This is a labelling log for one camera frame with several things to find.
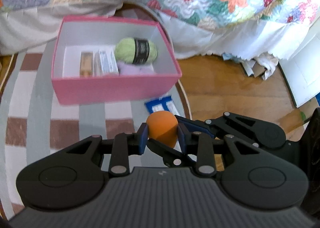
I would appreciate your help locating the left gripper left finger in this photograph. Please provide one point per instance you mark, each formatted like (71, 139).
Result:
(124, 145)

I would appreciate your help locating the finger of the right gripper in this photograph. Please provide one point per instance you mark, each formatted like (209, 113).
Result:
(174, 158)
(196, 126)

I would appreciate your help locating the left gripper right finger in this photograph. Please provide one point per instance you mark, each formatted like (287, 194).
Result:
(197, 145)

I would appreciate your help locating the orange makeup sponge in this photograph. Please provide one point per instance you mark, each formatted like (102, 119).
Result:
(162, 127)

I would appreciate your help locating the blue wipes packet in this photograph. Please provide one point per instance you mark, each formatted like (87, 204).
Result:
(162, 104)

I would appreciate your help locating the purple fluffy cloth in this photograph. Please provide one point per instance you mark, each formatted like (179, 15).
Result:
(130, 69)

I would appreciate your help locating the white small carton box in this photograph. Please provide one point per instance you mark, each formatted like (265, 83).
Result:
(105, 63)

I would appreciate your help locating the gold capped foundation bottle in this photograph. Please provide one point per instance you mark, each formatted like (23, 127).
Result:
(86, 64)

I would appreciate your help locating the white board on floor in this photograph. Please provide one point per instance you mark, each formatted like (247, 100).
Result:
(301, 72)

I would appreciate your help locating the pink cardboard box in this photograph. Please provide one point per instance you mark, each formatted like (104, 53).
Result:
(78, 34)

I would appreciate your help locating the crumpled papers under bed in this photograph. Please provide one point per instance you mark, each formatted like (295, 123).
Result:
(262, 66)

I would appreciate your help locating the checkered oval rug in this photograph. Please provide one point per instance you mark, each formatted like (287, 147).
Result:
(46, 106)

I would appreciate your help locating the green yarn ball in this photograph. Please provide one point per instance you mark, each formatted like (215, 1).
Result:
(136, 51)

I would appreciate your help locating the white bed skirt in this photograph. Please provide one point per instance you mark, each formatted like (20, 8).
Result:
(225, 35)

